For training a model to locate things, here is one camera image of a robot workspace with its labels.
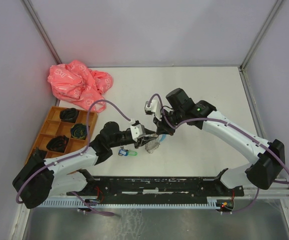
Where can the black bundle top compartment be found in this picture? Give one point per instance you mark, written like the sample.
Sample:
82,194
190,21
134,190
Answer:
69,115

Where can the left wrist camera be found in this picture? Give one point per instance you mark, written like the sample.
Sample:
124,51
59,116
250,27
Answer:
137,130

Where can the black bundle compartment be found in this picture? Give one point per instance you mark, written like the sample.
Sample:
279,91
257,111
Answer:
69,115
58,144

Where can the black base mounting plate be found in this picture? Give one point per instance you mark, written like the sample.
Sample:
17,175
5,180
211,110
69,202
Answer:
142,190

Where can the black bundle middle compartment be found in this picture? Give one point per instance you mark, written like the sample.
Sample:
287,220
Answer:
58,144

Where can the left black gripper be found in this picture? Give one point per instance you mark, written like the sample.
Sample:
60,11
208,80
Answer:
142,141

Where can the orange wooden compartment tray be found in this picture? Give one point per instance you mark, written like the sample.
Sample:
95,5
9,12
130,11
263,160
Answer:
53,127

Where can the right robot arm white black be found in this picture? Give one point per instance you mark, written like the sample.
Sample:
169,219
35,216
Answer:
266,159

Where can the blue key tag on table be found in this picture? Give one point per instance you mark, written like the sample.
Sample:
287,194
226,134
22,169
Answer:
123,152

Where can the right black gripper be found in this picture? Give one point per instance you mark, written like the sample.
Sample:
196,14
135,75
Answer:
162,127

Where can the green black bundle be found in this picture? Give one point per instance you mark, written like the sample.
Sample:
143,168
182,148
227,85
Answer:
79,131

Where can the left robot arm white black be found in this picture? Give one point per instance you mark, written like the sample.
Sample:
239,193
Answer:
41,178

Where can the green key tag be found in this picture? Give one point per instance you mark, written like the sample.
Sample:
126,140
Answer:
132,153

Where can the pink plastic bag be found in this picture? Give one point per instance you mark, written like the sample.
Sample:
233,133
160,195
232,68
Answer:
75,83

